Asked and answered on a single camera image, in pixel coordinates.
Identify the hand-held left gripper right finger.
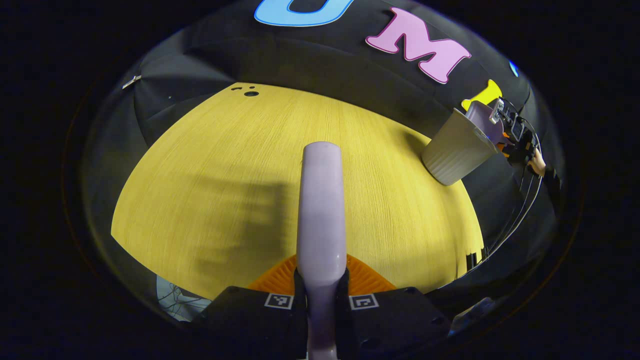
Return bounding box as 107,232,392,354
334,254,453,358

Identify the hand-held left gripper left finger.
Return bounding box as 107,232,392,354
192,254,310,358

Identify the lilac dustpan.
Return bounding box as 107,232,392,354
465,100,505,146

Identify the white ribbed garbage bin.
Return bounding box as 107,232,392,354
421,108,499,187

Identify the small lilac broom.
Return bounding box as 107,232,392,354
296,141,349,360

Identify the black backdrop cloth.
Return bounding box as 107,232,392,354
82,0,561,321

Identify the tangle of thin cables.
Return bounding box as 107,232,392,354
156,275,212,322

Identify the thin black cable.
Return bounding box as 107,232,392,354
467,162,545,273

